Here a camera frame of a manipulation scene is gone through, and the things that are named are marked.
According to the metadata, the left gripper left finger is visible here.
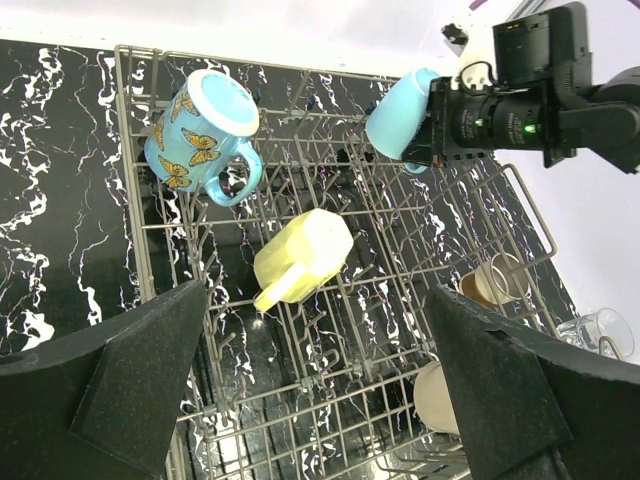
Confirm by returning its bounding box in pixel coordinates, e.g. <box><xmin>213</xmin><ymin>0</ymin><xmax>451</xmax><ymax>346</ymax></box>
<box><xmin>1</xmin><ymin>281</ymin><xmax>206</xmax><ymax>479</ymax></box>

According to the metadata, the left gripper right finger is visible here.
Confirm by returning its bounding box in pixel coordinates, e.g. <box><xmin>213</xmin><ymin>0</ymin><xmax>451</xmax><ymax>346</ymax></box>
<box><xmin>424</xmin><ymin>286</ymin><xmax>639</xmax><ymax>479</ymax></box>

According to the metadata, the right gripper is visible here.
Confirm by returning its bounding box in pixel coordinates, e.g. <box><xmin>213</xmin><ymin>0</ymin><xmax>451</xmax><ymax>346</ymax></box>
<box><xmin>402</xmin><ymin>77</ymin><xmax>560</xmax><ymax>168</ymax></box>

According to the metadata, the light blue mug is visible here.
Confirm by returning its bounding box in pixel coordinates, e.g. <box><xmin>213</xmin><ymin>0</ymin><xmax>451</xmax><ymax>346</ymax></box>
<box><xmin>365</xmin><ymin>68</ymin><xmax>440</xmax><ymax>161</ymax></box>

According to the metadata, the beige paper cup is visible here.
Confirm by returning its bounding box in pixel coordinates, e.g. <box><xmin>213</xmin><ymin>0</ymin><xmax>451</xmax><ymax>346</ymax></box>
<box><xmin>414</xmin><ymin>362</ymin><xmax>460</xmax><ymax>436</ymax></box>

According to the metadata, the yellow-green mug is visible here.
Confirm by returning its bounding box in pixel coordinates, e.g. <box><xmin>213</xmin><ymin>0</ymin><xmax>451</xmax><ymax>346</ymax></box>
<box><xmin>253</xmin><ymin>208</ymin><xmax>354</xmax><ymax>312</ymax></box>

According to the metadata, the blue butterfly mug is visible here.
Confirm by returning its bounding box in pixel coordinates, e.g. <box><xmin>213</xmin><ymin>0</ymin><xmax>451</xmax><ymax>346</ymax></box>
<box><xmin>143</xmin><ymin>69</ymin><xmax>263</xmax><ymax>207</ymax></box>

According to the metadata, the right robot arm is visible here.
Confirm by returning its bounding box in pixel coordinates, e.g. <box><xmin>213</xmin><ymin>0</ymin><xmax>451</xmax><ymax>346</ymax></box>
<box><xmin>401</xmin><ymin>69</ymin><xmax>639</xmax><ymax>174</ymax></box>

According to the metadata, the clear glass cup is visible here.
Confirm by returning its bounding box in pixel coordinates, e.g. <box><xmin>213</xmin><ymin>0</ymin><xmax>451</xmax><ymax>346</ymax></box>
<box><xmin>556</xmin><ymin>308</ymin><xmax>635</xmax><ymax>360</ymax></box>

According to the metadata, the steel brown tumbler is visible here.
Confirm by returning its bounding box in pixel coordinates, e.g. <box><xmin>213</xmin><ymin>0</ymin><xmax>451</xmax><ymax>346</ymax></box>
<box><xmin>457</xmin><ymin>253</ymin><xmax>530</xmax><ymax>308</ymax></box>

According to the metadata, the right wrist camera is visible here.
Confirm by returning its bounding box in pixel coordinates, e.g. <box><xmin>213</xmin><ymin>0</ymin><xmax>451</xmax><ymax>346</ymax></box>
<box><xmin>492</xmin><ymin>1</ymin><xmax>592</xmax><ymax>89</ymax></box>

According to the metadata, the grey wire dish rack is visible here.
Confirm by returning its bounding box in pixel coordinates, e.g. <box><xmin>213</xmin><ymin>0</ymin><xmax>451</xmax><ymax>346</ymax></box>
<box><xmin>115</xmin><ymin>46</ymin><xmax>575</xmax><ymax>479</ymax></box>

